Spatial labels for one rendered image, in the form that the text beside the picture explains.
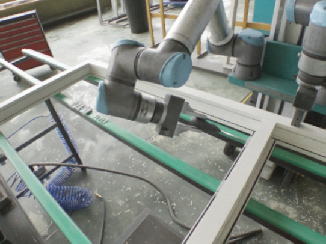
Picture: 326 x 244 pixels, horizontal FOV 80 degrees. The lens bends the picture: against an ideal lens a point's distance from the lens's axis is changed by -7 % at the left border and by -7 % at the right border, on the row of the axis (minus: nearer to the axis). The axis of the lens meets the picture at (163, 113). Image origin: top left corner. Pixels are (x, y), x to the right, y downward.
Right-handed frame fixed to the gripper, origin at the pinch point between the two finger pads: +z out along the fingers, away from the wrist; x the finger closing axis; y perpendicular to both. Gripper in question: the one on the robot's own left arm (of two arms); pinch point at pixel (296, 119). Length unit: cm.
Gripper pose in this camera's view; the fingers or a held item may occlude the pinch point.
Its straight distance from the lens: 75.6
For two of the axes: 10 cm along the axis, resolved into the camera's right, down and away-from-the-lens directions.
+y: -7.8, -3.2, 5.3
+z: 1.0, 7.9, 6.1
